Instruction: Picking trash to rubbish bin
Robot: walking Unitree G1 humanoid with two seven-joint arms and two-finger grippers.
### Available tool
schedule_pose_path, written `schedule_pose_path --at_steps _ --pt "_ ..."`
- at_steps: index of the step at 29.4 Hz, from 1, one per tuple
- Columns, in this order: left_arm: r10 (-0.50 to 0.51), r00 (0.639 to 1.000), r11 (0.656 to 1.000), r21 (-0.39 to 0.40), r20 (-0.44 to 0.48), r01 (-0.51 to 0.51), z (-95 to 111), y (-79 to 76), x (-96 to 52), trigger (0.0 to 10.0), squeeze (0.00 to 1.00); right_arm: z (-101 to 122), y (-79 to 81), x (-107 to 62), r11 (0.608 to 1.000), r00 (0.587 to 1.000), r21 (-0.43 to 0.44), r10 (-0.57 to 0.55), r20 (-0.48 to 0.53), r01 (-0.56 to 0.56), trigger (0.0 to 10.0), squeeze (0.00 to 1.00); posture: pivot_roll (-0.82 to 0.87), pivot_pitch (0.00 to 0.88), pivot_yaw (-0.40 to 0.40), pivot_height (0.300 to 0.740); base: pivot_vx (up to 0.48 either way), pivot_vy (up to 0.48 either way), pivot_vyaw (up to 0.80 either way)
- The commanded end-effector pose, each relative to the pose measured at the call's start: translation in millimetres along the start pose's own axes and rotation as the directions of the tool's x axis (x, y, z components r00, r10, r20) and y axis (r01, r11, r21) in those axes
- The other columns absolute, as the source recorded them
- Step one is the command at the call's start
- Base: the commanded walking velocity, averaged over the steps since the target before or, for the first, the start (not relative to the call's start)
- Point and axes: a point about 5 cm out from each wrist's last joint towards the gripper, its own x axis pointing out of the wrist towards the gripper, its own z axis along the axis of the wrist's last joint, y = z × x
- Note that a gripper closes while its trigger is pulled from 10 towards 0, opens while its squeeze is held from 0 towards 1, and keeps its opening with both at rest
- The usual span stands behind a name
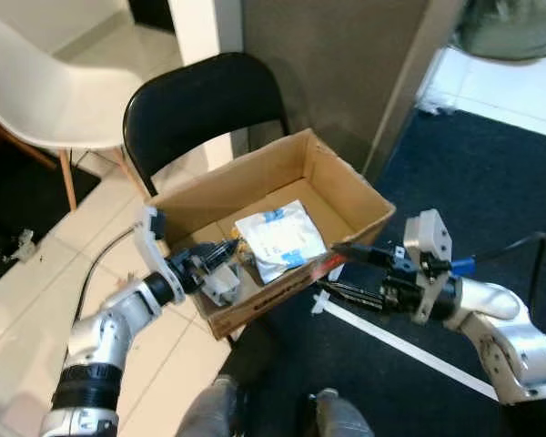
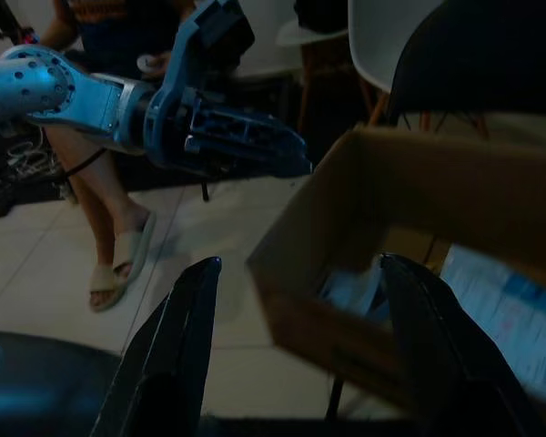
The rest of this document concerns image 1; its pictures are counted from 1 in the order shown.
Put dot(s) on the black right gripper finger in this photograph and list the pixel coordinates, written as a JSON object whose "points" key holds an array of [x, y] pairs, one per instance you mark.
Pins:
{"points": [[350, 294], [364, 252]]}

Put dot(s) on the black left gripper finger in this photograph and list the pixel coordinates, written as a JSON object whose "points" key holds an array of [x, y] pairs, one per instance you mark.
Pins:
{"points": [[220, 248], [220, 260]]}

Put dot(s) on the white trash piece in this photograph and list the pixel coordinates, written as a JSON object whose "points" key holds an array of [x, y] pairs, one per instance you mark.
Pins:
{"points": [[223, 287]]}

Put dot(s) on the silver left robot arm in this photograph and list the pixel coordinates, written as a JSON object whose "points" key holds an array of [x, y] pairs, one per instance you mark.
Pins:
{"points": [[100, 337]]}

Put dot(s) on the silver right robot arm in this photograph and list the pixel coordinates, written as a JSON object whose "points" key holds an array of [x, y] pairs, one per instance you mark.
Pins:
{"points": [[510, 337]]}

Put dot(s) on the white plastic pouch blue print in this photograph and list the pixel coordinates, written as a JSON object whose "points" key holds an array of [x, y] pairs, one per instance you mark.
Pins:
{"points": [[278, 238]]}

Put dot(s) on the brown cardboard box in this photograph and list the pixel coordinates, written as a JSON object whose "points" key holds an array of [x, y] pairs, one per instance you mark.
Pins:
{"points": [[255, 309]]}

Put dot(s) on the white floor tape strip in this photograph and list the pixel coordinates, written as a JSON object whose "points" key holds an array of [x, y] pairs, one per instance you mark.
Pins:
{"points": [[409, 350]]}

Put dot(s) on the grey robot right leg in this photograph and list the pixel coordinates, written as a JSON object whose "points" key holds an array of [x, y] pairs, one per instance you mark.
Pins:
{"points": [[341, 417]]}

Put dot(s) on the grey robot leg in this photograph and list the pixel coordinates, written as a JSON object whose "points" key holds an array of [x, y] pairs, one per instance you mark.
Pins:
{"points": [[341, 417], [209, 410]]}

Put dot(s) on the grey robot left leg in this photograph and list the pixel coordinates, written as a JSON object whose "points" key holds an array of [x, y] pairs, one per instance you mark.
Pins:
{"points": [[209, 410]]}

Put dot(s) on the black folding chair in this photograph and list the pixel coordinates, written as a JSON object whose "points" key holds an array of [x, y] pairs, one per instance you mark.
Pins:
{"points": [[200, 100]]}

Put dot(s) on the small white floor scrap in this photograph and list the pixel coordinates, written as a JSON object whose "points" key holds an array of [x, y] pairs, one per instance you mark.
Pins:
{"points": [[23, 248]]}

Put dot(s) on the black floor mat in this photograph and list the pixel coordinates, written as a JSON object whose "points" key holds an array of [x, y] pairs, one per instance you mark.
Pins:
{"points": [[18, 200]]}

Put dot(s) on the white plastic chair wooden legs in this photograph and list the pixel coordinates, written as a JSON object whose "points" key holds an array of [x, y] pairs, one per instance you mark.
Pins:
{"points": [[45, 91]]}

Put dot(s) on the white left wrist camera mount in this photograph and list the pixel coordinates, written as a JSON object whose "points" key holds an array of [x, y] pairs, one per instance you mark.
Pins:
{"points": [[146, 250]]}

